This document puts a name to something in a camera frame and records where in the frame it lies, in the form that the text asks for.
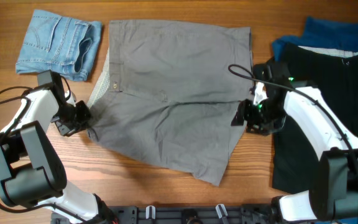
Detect right black cable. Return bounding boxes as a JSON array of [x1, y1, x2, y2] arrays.
[[227, 63, 358, 224]]

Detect folded light blue jeans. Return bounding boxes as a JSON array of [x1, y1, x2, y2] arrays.
[[16, 9, 103, 82]]

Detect black garment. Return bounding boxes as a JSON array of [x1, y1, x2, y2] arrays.
[[272, 44, 358, 194]]

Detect blue shirt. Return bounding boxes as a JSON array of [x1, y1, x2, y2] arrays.
[[272, 16, 358, 60]]

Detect grey shorts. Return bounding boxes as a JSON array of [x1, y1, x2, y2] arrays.
[[88, 20, 252, 185]]

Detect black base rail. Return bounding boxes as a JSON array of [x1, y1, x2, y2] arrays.
[[50, 203, 279, 224]]

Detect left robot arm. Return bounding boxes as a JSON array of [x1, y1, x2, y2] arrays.
[[0, 85, 117, 223]]

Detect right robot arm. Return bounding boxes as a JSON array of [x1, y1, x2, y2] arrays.
[[231, 62, 358, 223]]

